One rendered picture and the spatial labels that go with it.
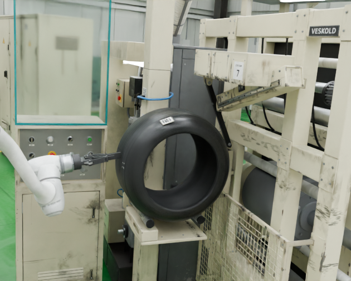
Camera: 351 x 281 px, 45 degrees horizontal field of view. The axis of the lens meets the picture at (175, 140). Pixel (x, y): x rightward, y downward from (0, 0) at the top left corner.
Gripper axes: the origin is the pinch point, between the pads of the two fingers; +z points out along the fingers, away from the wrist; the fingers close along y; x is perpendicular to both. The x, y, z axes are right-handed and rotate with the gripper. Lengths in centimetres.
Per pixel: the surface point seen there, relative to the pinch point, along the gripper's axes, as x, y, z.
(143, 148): -4.9, -11.9, 12.3
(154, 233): 41.3, -9.3, 14.7
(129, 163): 1.9, -9.5, 5.4
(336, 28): -55, -52, 89
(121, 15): -101, 1026, 243
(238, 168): 27, 22, 80
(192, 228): 49, 1, 40
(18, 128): -8, 61, -44
